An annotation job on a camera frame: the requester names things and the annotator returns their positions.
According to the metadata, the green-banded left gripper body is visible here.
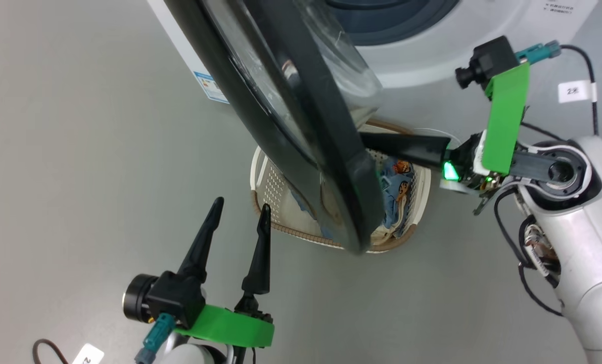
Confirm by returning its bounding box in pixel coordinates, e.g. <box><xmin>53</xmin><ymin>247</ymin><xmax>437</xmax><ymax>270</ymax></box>
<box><xmin>174</xmin><ymin>295</ymin><xmax>274</xmax><ymax>348</ymax></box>

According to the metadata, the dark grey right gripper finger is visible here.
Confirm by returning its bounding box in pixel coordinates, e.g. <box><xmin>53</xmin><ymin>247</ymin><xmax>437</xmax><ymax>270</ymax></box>
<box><xmin>360</xmin><ymin>131</ymin><xmax>451</xmax><ymax>168</ymax></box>

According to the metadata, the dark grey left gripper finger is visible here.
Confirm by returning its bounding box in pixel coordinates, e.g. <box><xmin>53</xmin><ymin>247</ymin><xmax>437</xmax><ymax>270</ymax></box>
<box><xmin>178</xmin><ymin>197</ymin><xmax>224</xmax><ymax>284</ymax></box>
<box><xmin>242</xmin><ymin>204</ymin><xmax>271</xmax><ymax>295</ymax></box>

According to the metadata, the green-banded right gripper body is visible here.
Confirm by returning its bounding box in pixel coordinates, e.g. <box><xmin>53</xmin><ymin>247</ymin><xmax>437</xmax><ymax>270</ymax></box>
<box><xmin>440</xmin><ymin>63</ymin><xmax>531</xmax><ymax>197</ymax></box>

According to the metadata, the blue cartoon print garment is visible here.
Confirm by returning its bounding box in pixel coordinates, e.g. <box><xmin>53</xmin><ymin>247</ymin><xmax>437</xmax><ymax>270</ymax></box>
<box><xmin>379</xmin><ymin>157</ymin><xmax>415</xmax><ymax>232</ymax></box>

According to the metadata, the black-rimmed glass washer door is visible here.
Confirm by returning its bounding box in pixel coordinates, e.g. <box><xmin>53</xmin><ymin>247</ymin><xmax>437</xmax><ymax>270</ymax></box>
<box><xmin>163</xmin><ymin>0</ymin><xmax>385</xmax><ymax>255</ymax></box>

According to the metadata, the cream perforated laundry basket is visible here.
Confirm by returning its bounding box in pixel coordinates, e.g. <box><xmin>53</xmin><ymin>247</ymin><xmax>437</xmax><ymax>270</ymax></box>
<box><xmin>250</xmin><ymin>119</ymin><xmax>433</xmax><ymax>253</ymax></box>

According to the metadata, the white front-load washing machine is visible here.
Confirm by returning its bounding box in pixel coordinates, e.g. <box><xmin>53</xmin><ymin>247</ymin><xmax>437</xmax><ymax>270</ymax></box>
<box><xmin>147</xmin><ymin>0</ymin><xmax>599</xmax><ymax>104</ymax></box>

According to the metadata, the blue energy label sticker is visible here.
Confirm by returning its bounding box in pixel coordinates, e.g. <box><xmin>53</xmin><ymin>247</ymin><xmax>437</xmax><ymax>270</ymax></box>
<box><xmin>194</xmin><ymin>71</ymin><xmax>229</xmax><ymax>104</ymax></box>

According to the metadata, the teal left camera connector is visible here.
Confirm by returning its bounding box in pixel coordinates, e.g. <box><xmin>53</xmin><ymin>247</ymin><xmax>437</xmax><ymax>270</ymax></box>
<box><xmin>134</xmin><ymin>313</ymin><xmax>176</xmax><ymax>364</ymax></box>

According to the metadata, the teal camera connector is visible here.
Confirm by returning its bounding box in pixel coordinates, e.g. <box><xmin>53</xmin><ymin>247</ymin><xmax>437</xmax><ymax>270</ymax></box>
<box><xmin>515</xmin><ymin>40</ymin><xmax>562</xmax><ymax>65</ymax></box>
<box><xmin>134</xmin><ymin>313</ymin><xmax>176</xmax><ymax>364</ymax></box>

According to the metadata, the teal right camera connector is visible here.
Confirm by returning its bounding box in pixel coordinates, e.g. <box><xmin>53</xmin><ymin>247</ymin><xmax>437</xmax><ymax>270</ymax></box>
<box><xmin>515</xmin><ymin>40</ymin><xmax>562</xmax><ymax>65</ymax></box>

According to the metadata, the white cable label tag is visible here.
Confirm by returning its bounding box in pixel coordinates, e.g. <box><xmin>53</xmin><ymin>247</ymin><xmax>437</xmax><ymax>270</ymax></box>
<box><xmin>559</xmin><ymin>81</ymin><xmax>597</xmax><ymax>104</ymax></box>
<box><xmin>71</xmin><ymin>344</ymin><xmax>105</xmax><ymax>364</ymax></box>

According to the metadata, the thin black cable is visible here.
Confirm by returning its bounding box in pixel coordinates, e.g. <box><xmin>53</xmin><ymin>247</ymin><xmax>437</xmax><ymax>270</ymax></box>
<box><xmin>559</xmin><ymin>44</ymin><xmax>599</xmax><ymax>137</ymax></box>
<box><xmin>33</xmin><ymin>339</ymin><xmax>71</xmax><ymax>364</ymax></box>
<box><xmin>493</xmin><ymin>188</ymin><xmax>567</xmax><ymax>318</ymax></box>

